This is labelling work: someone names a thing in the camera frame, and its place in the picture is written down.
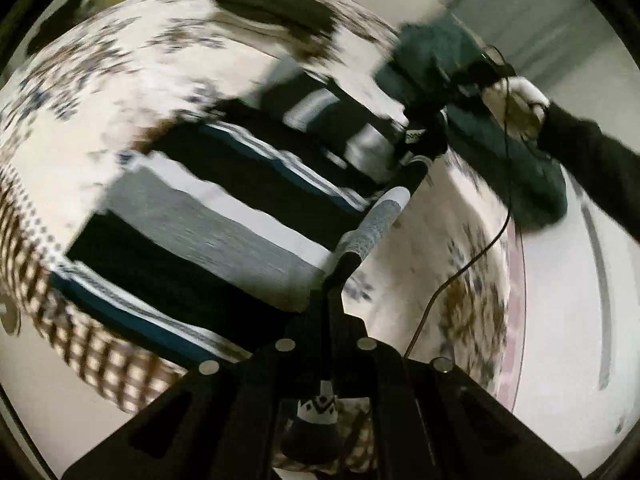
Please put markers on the striped black white grey garment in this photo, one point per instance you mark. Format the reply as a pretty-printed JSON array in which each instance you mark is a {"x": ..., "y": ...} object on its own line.
[{"x": 225, "y": 170}]

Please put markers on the person's right hand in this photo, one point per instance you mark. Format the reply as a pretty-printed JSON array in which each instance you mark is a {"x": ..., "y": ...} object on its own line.
[{"x": 520, "y": 102}]

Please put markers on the dark teal cloth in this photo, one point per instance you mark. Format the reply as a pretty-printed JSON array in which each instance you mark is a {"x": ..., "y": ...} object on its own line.
[{"x": 525, "y": 185}]

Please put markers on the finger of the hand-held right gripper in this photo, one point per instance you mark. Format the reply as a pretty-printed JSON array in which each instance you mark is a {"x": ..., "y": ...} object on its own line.
[{"x": 425, "y": 142}]

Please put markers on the grey white black sock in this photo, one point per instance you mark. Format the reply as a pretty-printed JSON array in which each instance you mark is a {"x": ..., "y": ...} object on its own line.
[{"x": 380, "y": 220}]

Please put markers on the person's right forearm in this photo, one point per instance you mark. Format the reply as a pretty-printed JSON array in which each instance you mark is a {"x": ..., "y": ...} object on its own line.
[{"x": 595, "y": 160}]

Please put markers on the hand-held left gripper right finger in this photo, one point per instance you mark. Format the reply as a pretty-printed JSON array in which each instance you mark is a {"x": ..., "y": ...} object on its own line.
[{"x": 350, "y": 332}]

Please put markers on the black cloth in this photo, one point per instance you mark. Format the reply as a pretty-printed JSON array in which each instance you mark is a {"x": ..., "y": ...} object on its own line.
[{"x": 272, "y": 5}]

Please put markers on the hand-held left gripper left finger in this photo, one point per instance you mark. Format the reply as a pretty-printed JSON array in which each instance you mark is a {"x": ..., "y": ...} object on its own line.
[{"x": 314, "y": 321}]

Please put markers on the floral checked bed blanket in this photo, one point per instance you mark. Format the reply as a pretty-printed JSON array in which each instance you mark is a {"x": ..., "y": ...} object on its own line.
[{"x": 125, "y": 60}]

